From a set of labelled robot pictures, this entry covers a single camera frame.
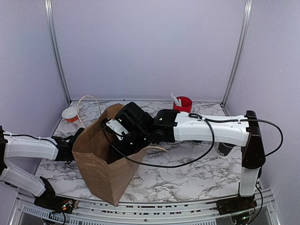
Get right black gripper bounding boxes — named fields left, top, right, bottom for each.
left=108, top=128, right=150, bottom=161

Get brown paper bag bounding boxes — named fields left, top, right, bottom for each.
left=72, top=103, right=149, bottom=206

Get black paper coffee cup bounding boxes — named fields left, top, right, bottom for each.
left=217, top=142, right=235, bottom=156

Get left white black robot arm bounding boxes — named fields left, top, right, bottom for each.
left=0, top=128, right=84, bottom=209

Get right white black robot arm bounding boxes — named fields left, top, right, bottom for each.
left=104, top=106, right=266, bottom=210

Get orange white bowl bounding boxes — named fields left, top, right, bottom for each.
left=61, top=107, right=78, bottom=122

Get white wrapped straws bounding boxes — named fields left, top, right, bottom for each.
left=170, top=92, right=182, bottom=107

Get stack of paper cups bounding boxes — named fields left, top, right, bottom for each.
left=190, top=140, right=207, bottom=146

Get red cylindrical container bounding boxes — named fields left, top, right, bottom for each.
left=172, top=96, right=193, bottom=113

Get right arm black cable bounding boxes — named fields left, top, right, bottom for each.
left=103, top=113, right=284, bottom=168

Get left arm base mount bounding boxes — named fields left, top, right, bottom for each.
left=34, top=195, right=78, bottom=214

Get front aluminium rail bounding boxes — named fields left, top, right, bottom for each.
left=8, top=189, right=282, bottom=225

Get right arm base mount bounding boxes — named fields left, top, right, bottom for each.
left=216, top=199, right=257, bottom=215

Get left aluminium frame post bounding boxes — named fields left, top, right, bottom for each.
left=44, top=0, right=72, bottom=105

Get aluminium frame post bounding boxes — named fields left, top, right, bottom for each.
left=44, top=0, right=72, bottom=105
left=221, top=0, right=253, bottom=107

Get right aluminium frame post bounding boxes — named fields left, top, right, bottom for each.
left=221, top=0, right=253, bottom=107

